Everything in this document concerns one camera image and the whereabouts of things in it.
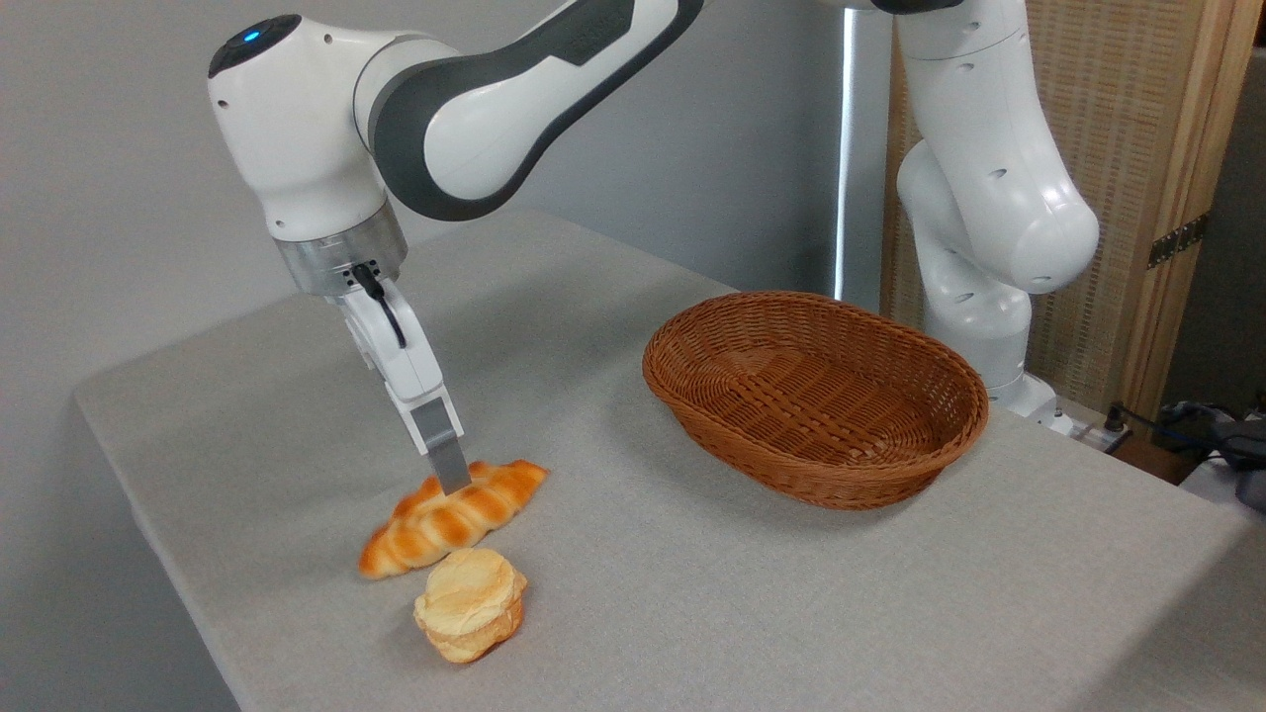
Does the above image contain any round pale bread bun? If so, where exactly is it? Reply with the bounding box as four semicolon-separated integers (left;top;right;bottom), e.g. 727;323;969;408
413;548;529;665

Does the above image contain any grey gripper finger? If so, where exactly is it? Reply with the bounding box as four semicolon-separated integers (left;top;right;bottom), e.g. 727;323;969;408
404;388;473;493

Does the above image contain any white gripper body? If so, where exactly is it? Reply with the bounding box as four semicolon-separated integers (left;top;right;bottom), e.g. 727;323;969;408
336;280;446;404

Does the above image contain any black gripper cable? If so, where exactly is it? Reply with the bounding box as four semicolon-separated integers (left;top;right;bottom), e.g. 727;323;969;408
351;262;408;350

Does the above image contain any grey tablecloth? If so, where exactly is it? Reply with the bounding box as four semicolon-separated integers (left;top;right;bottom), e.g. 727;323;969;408
74;210;1266;712

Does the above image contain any white power strip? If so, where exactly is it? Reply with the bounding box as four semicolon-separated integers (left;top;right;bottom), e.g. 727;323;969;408
1068;403;1134;456

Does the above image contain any brown wicker basket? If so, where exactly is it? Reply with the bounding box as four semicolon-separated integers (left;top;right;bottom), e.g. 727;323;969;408
642;291;990;511

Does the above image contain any braided golden bread loaf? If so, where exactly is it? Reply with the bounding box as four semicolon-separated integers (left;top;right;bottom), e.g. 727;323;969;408
358;460;549;579

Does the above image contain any metal screen hinge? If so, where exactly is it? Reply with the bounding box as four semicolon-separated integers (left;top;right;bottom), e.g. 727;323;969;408
1147;213;1210;270

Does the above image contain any dark grey bag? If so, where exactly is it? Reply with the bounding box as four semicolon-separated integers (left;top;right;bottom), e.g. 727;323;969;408
1152;396;1266;511

